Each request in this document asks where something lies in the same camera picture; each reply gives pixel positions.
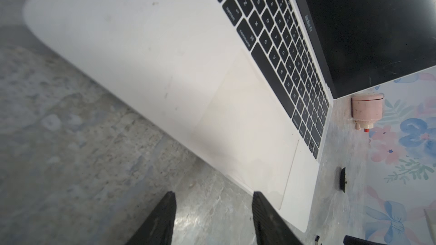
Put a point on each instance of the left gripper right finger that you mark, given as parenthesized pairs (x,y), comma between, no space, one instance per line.
(270,228)

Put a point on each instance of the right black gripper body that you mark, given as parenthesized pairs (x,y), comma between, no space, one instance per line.
(349,240)

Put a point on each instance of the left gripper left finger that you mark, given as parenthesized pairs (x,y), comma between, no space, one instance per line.
(158,227)

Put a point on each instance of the black mouse battery cover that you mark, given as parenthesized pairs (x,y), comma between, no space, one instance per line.
(342,179)

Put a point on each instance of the silver laptop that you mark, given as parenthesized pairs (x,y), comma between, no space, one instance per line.
(246,85)

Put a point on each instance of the pink small toy appliance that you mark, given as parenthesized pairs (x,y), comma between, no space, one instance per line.
(367,109)

